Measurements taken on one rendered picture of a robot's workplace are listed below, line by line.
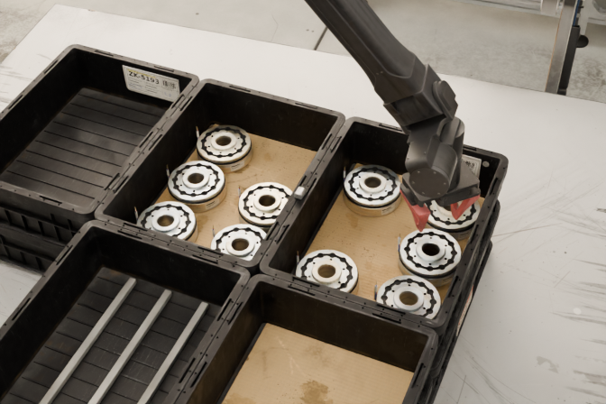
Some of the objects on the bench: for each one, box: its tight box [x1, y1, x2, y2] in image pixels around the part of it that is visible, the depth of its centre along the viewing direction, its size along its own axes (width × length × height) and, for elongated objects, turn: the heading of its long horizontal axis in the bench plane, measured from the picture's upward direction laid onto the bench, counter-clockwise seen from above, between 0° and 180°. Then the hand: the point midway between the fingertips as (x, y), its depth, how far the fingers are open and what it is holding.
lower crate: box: [0, 225, 65, 275], centre depth 181 cm, size 40×30×12 cm
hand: (436, 219), depth 147 cm, fingers open, 6 cm apart
